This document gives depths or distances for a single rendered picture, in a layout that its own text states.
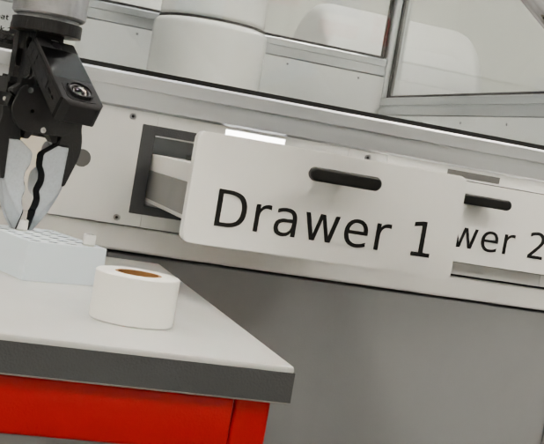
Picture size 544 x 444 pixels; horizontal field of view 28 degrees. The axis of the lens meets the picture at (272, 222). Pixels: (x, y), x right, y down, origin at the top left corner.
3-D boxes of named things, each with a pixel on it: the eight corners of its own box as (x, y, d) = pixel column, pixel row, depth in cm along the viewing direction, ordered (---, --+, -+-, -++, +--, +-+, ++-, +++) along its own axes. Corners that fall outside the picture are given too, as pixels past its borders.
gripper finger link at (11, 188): (-4, 222, 116) (14, 136, 116) (20, 230, 111) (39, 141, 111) (-32, 218, 114) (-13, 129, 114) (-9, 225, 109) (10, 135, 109)
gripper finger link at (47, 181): (34, 225, 119) (44, 139, 118) (59, 233, 114) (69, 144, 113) (7, 223, 117) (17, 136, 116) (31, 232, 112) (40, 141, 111)
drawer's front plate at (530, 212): (556, 277, 155) (570, 199, 154) (365, 247, 146) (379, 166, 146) (550, 275, 156) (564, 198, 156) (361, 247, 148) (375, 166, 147)
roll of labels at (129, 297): (132, 311, 96) (139, 266, 96) (189, 329, 92) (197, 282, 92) (70, 311, 91) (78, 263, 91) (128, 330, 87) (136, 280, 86)
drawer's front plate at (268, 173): (450, 281, 116) (468, 177, 115) (180, 241, 107) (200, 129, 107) (443, 278, 117) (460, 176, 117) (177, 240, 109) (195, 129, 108)
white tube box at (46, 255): (100, 286, 109) (106, 248, 109) (22, 280, 104) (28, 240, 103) (47, 264, 119) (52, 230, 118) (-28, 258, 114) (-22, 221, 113)
